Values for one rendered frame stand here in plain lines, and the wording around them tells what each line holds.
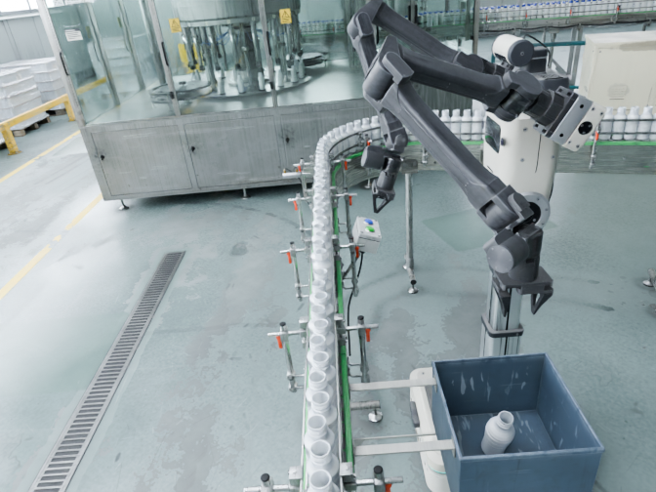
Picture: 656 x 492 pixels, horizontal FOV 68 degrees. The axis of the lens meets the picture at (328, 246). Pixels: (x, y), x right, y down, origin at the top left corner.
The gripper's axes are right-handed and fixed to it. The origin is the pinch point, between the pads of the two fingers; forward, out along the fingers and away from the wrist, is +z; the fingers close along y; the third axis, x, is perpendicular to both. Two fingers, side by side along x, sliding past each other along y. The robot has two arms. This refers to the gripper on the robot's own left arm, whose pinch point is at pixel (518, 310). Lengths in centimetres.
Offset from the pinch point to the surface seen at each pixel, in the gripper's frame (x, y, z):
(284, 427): 83, -72, 121
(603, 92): 369, 216, 39
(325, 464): -28, -43, 9
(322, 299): 19.6, -43.1, 5.8
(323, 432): -21.6, -43.4, 8.1
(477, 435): 9.1, -3.4, 48.8
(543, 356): 16.1, 15.2, 28.2
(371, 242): 63, -26, 13
